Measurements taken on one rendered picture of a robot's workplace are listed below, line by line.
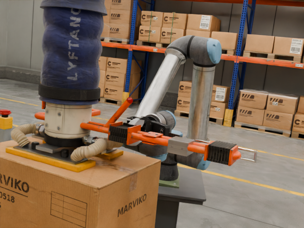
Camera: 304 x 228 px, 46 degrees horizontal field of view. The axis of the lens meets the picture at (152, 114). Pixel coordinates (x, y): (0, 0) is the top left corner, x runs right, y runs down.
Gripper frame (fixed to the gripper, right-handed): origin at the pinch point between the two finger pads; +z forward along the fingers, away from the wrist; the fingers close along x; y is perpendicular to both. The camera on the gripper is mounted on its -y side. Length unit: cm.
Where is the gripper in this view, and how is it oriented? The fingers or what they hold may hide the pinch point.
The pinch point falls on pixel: (131, 133)
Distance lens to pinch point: 125.1
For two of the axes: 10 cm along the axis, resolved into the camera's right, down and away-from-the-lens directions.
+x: 1.1, -9.8, -1.7
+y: -8.9, -1.7, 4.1
